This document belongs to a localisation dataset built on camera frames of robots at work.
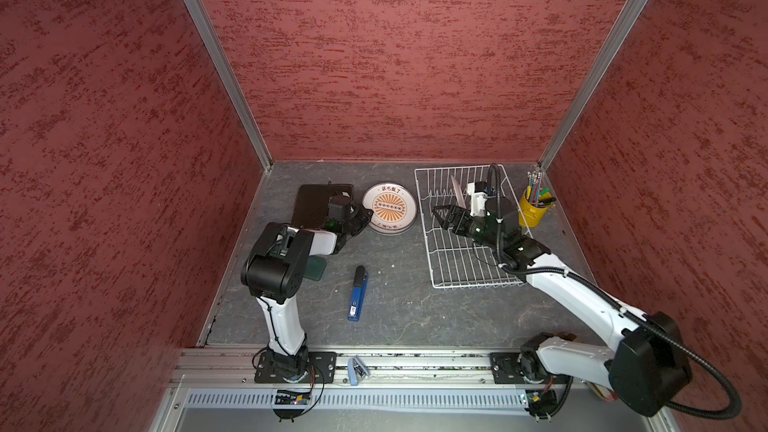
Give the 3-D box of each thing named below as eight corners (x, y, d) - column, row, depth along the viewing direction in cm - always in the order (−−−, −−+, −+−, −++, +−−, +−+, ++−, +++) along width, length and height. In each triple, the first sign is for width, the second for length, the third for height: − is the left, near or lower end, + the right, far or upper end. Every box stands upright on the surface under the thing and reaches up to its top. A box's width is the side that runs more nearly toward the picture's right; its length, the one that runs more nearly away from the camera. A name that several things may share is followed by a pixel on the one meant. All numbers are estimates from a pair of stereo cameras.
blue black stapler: (348, 320, 84) (346, 315, 80) (357, 271, 93) (356, 265, 89) (360, 322, 84) (359, 317, 80) (369, 273, 93) (368, 266, 89)
